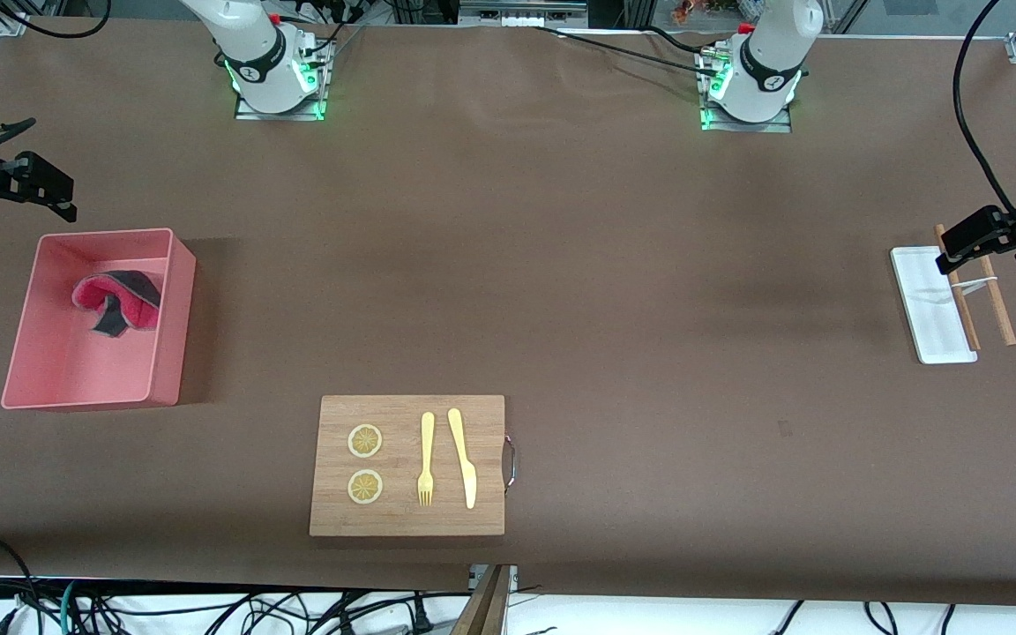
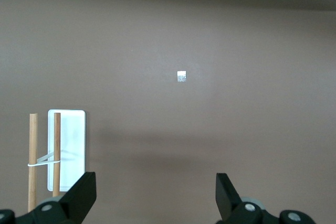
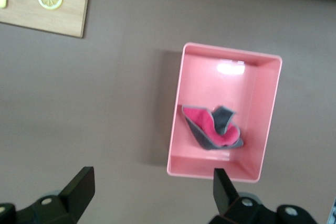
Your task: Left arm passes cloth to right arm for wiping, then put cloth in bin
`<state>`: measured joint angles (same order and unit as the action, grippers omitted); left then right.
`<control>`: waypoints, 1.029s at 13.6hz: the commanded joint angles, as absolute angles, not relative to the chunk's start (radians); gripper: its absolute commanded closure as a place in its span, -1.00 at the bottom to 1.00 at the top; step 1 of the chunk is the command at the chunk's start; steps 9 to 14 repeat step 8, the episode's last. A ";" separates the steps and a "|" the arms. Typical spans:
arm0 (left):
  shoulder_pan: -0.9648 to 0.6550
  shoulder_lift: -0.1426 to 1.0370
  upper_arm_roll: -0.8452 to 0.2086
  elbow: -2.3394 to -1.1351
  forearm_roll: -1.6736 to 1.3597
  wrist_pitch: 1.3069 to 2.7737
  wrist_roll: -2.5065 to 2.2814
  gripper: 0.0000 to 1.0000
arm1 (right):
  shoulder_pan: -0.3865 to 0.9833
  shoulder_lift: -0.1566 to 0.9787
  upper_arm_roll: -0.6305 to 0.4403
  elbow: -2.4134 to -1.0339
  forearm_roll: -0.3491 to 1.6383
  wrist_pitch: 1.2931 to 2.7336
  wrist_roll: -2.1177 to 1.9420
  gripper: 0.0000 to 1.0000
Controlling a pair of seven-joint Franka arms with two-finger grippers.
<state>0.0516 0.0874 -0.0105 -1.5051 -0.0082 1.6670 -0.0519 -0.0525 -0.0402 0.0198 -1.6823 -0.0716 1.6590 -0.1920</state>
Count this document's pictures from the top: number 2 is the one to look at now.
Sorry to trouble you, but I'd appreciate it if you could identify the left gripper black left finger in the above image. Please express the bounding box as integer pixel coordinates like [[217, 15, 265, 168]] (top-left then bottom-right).
[[0, 171, 97, 224]]

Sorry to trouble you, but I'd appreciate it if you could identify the white rubber band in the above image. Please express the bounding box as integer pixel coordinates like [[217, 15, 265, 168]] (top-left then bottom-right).
[[27, 152, 61, 167]]

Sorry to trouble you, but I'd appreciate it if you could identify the white rack tray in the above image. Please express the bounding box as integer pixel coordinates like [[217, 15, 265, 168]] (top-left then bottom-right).
[[47, 109, 87, 193]]

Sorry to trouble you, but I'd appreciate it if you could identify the brown table cover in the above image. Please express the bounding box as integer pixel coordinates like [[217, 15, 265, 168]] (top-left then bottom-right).
[[0, 0, 336, 224]]

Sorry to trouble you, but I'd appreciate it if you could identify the wooden dowel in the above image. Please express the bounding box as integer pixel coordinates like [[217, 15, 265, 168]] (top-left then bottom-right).
[[27, 113, 38, 213], [52, 112, 62, 198]]

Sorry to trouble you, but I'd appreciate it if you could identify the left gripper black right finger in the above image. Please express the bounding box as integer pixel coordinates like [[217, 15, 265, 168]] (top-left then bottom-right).
[[215, 173, 316, 224]]

